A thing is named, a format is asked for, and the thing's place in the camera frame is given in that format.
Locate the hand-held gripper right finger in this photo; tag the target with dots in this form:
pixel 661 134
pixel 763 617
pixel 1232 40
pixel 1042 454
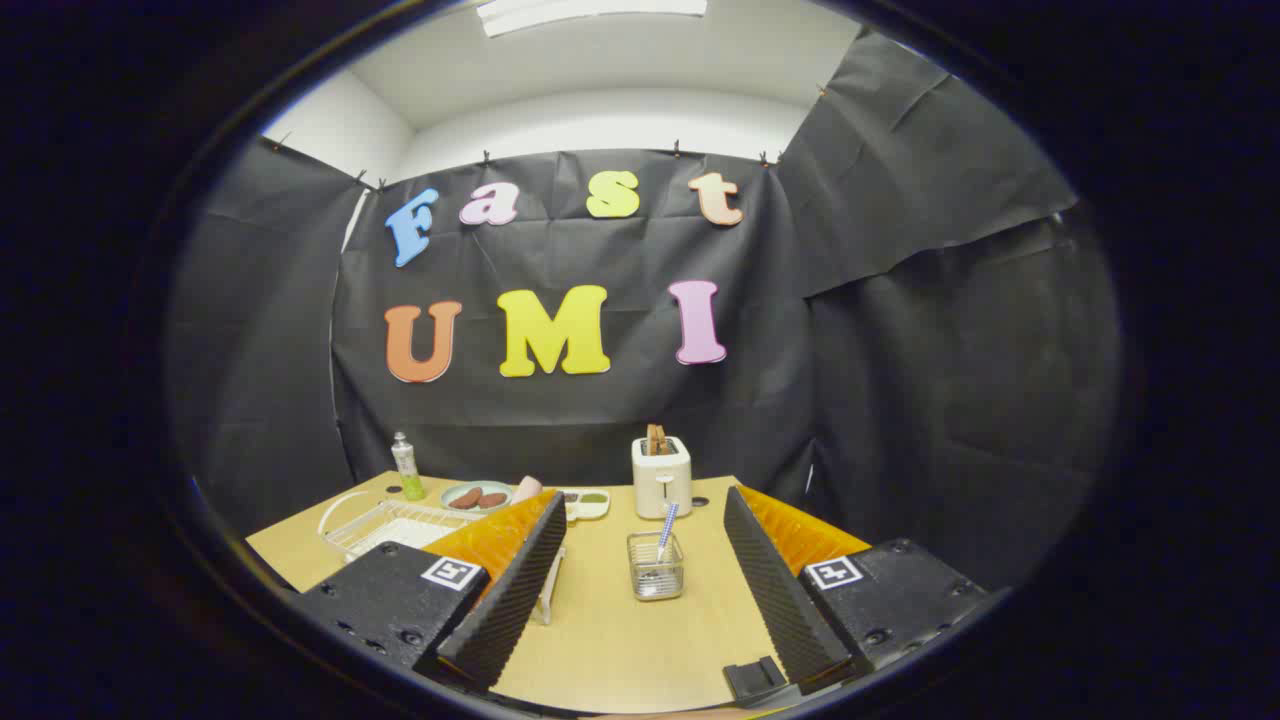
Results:
pixel 785 600

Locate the brown sausage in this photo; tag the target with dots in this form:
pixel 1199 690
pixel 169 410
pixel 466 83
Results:
pixel 492 500
pixel 465 497

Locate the pink plate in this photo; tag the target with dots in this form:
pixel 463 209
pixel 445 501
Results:
pixel 527 488

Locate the small black block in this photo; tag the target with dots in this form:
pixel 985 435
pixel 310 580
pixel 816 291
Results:
pixel 752 680

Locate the white divided sauce tray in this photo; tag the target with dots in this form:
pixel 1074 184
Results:
pixel 590 505

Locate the black backdrop cloth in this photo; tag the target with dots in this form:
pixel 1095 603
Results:
pixel 900 380

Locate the green label bottle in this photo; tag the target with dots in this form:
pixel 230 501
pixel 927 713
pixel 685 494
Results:
pixel 408 475

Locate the white toaster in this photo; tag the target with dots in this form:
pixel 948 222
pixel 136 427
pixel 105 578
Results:
pixel 660 485

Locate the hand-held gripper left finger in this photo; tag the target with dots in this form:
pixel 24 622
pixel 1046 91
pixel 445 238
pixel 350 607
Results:
pixel 505 600

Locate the brown bread slice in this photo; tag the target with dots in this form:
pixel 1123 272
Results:
pixel 657 440

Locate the pale green plate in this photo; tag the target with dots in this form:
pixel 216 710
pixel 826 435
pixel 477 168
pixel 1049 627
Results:
pixel 452 506

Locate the ceiling light panel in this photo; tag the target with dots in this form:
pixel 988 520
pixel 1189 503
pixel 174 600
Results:
pixel 590 12

